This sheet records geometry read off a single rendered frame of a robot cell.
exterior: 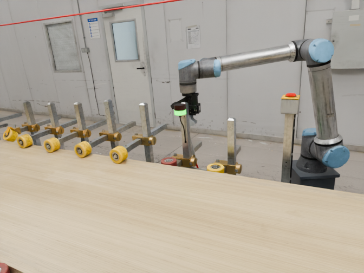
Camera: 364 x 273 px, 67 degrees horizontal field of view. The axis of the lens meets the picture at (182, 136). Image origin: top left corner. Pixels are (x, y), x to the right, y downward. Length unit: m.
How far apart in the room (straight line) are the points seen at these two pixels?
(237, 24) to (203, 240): 3.46
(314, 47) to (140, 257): 1.26
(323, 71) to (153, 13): 3.46
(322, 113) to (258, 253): 1.04
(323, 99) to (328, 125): 0.16
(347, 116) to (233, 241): 3.24
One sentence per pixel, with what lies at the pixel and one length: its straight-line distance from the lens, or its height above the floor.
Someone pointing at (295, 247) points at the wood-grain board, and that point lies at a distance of 0.90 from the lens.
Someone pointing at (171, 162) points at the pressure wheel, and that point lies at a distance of 1.37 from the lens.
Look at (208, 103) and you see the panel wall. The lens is 4.33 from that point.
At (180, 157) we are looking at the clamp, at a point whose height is 0.87.
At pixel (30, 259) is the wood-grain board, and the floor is 0.90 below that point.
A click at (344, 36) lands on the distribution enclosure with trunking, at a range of 3.59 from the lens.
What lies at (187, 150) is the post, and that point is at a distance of 1.47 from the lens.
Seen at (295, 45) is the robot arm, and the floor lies 1.41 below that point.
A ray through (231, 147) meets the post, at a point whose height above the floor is 0.97.
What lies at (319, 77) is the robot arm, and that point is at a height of 1.24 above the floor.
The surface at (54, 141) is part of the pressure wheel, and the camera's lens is 1.78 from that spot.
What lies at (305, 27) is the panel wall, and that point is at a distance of 3.85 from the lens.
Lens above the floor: 1.48
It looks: 19 degrees down
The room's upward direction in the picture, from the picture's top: 4 degrees counter-clockwise
